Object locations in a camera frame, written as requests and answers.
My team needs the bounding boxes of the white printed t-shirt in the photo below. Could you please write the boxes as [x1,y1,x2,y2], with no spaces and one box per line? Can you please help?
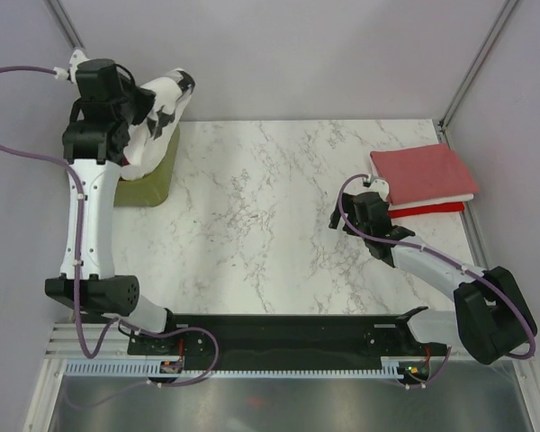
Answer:
[121,68,195,181]

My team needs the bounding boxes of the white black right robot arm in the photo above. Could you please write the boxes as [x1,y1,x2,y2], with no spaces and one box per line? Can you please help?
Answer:
[329,192,537,365]

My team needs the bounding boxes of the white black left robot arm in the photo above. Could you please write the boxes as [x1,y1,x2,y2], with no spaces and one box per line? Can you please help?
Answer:
[45,58,195,354]

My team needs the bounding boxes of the pink folded t-shirt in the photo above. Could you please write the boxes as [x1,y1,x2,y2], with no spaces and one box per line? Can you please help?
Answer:
[370,143,479,205]

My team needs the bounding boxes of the red folded t-shirt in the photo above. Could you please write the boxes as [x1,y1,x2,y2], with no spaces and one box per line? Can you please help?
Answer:
[389,202,464,219]

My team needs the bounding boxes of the olive green plastic bin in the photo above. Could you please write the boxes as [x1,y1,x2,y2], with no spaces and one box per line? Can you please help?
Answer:
[114,126,180,207]

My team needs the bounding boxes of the white folded t-shirt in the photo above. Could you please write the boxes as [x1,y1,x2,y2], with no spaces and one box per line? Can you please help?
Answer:
[371,160,479,210]

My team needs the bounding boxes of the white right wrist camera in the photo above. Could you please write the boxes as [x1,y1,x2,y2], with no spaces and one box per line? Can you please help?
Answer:
[363,174,390,203]

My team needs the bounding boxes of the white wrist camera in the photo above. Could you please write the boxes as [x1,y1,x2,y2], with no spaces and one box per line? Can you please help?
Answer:
[53,48,88,85]
[363,174,390,203]

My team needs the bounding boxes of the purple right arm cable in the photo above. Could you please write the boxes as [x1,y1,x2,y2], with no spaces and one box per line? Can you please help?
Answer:
[337,173,539,391]

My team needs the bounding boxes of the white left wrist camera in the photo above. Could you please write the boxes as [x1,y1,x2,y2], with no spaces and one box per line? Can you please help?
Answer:
[53,48,88,85]

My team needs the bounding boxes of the left aluminium frame post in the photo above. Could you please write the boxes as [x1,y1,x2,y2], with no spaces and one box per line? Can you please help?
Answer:
[43,0,85,49]

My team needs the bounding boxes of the aluminium frame post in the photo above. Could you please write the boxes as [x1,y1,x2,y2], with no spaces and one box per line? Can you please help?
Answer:
[43,0,85,49]
[433,0,522,135]

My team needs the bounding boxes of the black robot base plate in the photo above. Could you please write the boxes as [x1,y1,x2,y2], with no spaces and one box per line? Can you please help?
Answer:
[128,314,446,371]

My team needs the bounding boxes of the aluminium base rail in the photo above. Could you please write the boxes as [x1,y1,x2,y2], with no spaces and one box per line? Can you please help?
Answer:
[24,317,131,432]

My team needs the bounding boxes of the right aluminium frame post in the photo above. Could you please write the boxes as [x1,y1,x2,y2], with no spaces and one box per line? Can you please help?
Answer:
[433,0,522,135]

